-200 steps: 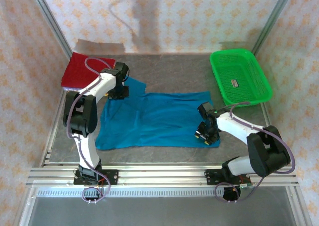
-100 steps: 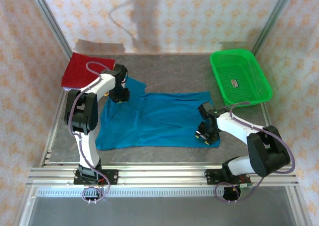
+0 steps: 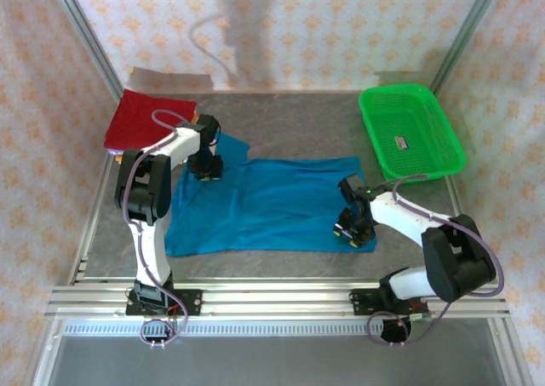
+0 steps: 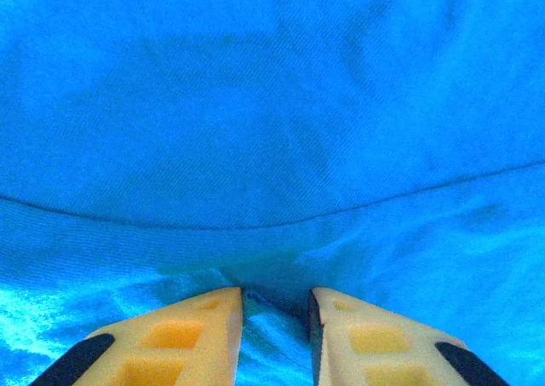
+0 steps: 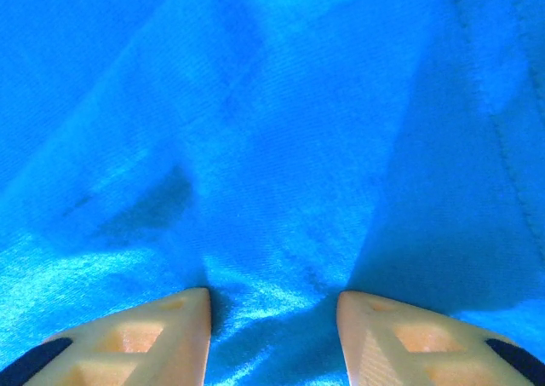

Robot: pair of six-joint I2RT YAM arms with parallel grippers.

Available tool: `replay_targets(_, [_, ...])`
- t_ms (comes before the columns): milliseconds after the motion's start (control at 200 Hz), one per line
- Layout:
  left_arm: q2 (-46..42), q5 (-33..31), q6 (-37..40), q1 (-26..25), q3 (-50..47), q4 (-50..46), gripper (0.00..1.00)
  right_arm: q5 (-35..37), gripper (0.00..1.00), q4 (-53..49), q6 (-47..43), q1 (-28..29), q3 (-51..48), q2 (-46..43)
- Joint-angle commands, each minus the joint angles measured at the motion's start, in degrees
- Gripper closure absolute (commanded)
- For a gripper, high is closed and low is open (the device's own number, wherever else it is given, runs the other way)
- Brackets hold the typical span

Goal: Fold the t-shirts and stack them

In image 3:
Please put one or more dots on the blue t-shirt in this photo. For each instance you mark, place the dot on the blue t-shirt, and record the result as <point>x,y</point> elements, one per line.
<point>277,203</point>

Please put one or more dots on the green plastic mesh basket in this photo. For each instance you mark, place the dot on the green plastic mesh basket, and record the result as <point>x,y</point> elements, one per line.
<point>426,117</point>

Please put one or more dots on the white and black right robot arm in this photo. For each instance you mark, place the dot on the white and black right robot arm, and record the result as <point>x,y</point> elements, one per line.
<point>400,217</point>

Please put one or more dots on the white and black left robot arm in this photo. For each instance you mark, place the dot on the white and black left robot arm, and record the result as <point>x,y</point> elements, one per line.
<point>149,249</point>

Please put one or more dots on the folded red t-shirt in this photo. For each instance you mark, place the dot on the folded red t-shirt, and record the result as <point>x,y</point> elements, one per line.
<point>132,117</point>

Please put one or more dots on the small label in basket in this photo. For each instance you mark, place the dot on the small label in basket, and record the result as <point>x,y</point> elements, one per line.
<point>402,142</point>

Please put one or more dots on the small green circuit board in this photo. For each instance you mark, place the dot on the small green circuit board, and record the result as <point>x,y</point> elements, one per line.
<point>421,316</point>

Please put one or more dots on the orange patterned white curtain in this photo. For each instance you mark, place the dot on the orange patterned white curtain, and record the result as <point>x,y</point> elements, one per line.
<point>298,28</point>
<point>511,147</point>
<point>34,147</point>

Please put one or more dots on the grey metal panel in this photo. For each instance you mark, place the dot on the grey metal panel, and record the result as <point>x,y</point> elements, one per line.
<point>277,360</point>

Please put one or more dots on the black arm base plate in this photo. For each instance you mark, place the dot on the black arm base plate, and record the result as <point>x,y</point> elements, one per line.
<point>359,301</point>
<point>191,301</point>

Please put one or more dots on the aluminium mounting rail beam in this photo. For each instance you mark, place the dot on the aluminium mounting rail beam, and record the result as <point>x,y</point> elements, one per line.
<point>277,296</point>

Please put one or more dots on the aluminium frame post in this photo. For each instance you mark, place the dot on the aluminium frame post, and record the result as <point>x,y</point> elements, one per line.
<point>460,41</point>
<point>85,36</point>

